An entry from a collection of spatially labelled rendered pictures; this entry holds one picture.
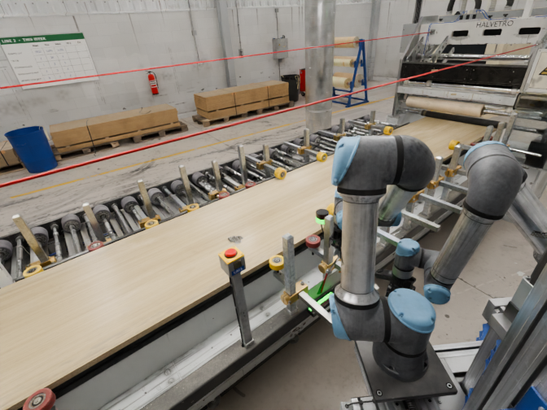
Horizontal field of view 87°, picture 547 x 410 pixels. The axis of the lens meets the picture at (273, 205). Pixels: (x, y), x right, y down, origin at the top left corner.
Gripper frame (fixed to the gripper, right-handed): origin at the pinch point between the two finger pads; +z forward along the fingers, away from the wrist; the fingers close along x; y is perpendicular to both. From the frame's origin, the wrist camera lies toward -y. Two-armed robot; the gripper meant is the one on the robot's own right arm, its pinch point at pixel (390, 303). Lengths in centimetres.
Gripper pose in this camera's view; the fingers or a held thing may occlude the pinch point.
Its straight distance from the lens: 142.8
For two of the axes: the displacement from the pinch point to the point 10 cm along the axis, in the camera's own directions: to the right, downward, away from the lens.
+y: 6.1, 3.8, -7.0
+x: 7.9, -3.7, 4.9
